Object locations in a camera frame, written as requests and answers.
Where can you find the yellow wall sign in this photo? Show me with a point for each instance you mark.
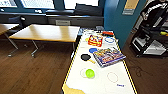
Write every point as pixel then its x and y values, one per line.
pixel 130 6

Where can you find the person in dark clothes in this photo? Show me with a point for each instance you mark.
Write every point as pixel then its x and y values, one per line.
pixel 155 13

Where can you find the red and black item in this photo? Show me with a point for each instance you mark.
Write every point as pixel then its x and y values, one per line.
pixel 107 33

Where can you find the black wheeled cart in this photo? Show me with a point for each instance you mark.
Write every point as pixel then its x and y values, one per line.
pixel 146 46

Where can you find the bright office window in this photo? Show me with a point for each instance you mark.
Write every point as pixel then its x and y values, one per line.
pixel 70 4
pixel 8 3
pixel 38 4

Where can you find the red and yellow box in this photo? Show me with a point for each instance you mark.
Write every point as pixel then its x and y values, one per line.
pixel 95 41

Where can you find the dark office chair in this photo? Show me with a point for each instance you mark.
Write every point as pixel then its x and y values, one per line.
pixel 16 21

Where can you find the small grey item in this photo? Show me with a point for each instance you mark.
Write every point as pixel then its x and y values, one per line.
pixel 100 28

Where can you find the white table with items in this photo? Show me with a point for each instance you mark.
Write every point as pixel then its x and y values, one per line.
pixel 100 85

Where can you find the small yellow-green bowl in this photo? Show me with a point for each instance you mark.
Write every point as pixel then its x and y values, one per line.
pixel 90 73

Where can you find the small blue disc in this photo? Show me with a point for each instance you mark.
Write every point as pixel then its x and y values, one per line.
pixel 93 50

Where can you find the colourful board game box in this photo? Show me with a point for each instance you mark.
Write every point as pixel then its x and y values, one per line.
pixel 109 56

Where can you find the dark back cushion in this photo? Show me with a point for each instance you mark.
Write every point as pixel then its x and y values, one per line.
pixel 88 10

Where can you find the small wooden side table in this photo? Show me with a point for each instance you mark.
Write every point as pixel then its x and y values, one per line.
pixel 6 28

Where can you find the long light wooden table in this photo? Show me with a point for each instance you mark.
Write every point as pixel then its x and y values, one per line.
pixel 46 33

